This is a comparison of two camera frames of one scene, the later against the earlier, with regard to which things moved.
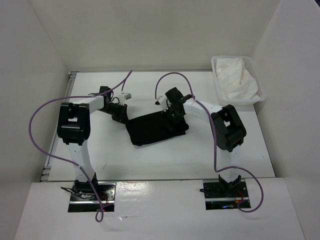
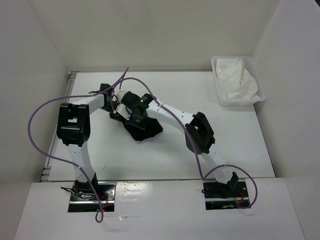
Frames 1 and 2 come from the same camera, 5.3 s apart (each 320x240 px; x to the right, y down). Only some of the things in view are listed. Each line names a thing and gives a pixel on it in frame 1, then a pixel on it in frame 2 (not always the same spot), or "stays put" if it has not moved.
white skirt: (233, 81) stays put
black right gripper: (166, 116) -> (141, 125)
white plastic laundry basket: (250, 66) stays put
